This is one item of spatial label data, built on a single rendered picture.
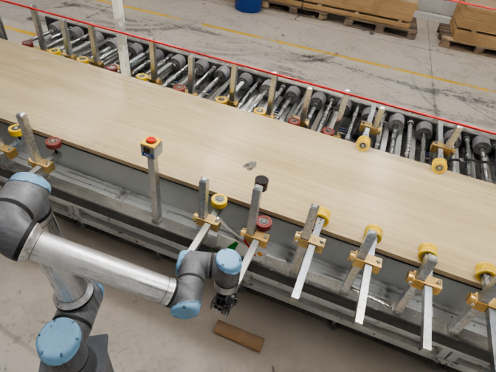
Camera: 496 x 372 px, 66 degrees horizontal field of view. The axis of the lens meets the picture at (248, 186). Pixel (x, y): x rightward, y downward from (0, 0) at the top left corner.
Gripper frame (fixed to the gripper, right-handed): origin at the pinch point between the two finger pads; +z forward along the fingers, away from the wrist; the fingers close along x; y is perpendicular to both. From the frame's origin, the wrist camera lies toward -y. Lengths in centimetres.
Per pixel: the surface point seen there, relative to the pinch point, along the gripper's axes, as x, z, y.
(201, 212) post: -28.9, -7.4, -37.5
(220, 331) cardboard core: -10, 76, -27
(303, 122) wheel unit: -6, -3, -146
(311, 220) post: 21, -27, -37
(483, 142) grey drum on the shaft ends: 113, -3, -188
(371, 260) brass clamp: 51, -14, -39
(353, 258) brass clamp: 43, -13, -37
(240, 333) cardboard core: 2, 75, -30
